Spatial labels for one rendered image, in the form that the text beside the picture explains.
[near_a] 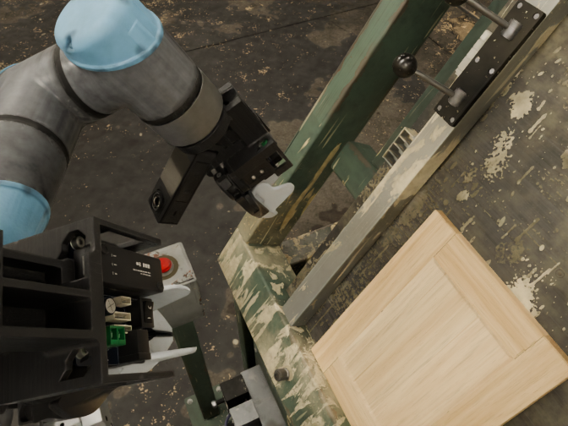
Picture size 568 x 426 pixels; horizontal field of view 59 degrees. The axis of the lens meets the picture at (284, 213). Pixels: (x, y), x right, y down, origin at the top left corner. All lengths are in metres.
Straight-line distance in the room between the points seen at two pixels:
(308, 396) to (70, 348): 0.87
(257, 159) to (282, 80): 2.72
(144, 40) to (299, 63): 3.00
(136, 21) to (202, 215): 2.07
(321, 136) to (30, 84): 0.69
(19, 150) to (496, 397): 0.71
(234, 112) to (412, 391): 0.60
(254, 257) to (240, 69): 2.30
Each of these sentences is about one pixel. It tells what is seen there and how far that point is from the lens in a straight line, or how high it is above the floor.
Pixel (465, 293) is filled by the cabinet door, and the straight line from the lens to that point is 0.85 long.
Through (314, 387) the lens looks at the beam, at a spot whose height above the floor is 0.90.
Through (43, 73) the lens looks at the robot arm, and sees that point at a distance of 0.49.
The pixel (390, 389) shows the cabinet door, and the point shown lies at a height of 0.99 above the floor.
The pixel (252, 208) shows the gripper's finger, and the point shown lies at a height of 1.43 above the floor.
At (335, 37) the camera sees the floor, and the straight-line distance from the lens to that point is 3.71.
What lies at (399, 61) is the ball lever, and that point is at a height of 1.45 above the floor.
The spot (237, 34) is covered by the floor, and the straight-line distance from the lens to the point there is 3.74.
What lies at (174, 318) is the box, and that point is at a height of 0.81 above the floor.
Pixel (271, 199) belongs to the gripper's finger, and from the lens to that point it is 0.64.
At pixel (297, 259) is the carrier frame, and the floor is 0.79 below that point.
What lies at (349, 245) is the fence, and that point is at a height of 1.10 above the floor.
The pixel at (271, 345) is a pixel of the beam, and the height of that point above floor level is 0.85.
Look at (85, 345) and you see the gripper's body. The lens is 0.22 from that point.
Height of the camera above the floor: 1.88
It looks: 50 degrees down
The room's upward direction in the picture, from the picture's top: straight up
